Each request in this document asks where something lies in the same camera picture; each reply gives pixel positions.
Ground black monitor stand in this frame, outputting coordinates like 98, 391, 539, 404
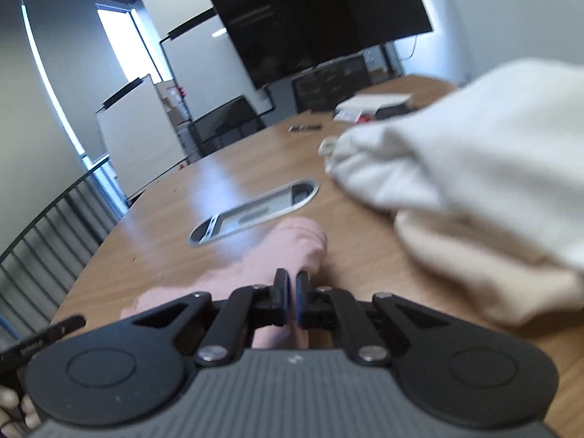
383, 42, 404, 78

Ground black mesh office chair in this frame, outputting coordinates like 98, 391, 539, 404
292, 52, 391, 112
188, 96, 266, 158

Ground large black monitor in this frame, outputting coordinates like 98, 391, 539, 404
208, 0, 434, 91

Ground silver table cable hatch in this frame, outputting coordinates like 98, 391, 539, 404
188, 179, 321, 248

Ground pink t-shirt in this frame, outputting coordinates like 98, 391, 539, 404
121, 218, 328, 350

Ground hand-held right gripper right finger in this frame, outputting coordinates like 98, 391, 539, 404
296, 271, 450, 366

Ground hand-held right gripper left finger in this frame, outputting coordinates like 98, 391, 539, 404
132, 268, 292, 366

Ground flip chart easel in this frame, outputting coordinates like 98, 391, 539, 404
95, 75, 190, 197

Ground cream garment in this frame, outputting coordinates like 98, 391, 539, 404
393, 210, 584, 328

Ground person's left hand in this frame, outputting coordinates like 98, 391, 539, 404
0, 386, 42, 438

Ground large whiteboard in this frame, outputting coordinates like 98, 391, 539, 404
160, 7, 277, 122

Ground stacked cardboard boxes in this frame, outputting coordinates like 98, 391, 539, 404
155, 80, 192, 147

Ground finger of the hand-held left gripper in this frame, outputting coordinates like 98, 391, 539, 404
47, 315, 87, 338

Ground white sweatshirt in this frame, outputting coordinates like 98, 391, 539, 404
319, 58, 584, 265

